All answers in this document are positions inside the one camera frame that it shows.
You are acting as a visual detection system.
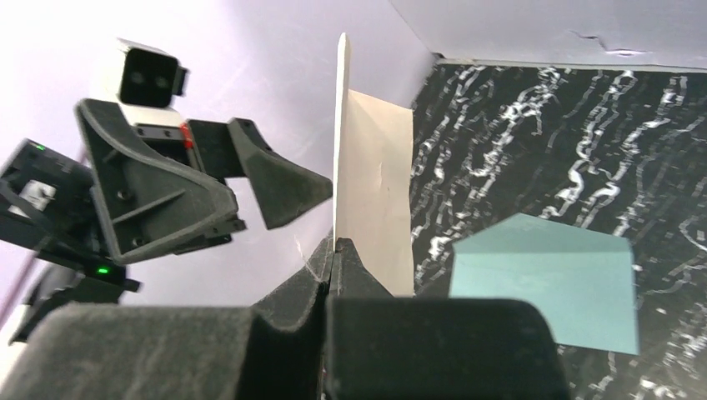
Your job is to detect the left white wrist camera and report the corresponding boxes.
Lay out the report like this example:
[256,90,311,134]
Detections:
[89,38,189,127]

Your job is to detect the beige letter paper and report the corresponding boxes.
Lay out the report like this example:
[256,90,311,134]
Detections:
[333,33,414,297]

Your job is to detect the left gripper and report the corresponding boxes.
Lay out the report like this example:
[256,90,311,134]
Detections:
[75,98,333,264]

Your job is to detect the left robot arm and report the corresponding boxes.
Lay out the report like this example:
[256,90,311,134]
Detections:
[1,99,333,343]

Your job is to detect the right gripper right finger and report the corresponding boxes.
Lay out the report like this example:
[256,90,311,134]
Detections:
[325,238,569,399]

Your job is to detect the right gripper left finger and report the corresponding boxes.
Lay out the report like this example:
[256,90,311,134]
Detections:
[1,237,333,399]

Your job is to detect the teal envelope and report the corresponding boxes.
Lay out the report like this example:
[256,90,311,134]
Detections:
[449,213,639,355]

